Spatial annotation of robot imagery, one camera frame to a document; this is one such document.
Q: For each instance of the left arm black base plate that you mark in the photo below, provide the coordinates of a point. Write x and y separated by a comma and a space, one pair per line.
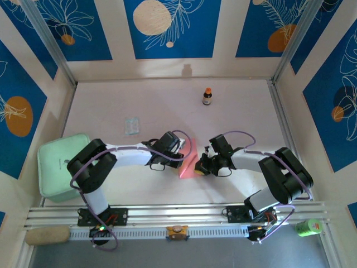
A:
120, 216

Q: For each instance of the aluminium side rail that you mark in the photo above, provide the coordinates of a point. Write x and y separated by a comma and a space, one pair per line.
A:
281, 111

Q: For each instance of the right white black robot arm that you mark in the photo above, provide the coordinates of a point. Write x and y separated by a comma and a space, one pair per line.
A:
284, 178

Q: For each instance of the mint green case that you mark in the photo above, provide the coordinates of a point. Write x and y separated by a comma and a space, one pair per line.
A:
53, 167

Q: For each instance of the brown bottle orange cap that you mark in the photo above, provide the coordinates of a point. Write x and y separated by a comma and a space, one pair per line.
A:
207, 97

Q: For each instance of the yellow clamp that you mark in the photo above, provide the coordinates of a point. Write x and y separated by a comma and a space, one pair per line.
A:
177, 232

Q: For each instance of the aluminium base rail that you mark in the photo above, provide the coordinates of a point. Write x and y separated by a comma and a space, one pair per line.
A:
181, 212

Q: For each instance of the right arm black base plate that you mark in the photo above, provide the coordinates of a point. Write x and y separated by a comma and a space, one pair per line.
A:
235, 213

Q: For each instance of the aluminium corner post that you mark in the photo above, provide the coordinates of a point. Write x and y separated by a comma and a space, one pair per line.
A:
295, 39
47, 39

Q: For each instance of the pink paper sheet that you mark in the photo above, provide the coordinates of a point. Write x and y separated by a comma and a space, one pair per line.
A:
189, 164

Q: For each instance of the clear plastic packet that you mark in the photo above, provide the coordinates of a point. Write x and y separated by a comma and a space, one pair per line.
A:
132, 126

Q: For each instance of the green can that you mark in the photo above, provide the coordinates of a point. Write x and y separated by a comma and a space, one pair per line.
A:
308, 227

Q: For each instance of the beige foam block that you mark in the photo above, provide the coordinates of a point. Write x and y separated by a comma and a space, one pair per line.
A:
47, 236

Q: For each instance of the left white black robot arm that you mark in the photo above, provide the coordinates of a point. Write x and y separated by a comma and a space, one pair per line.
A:
92, 167

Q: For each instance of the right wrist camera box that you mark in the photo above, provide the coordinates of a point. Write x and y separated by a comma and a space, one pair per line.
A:
211, 151

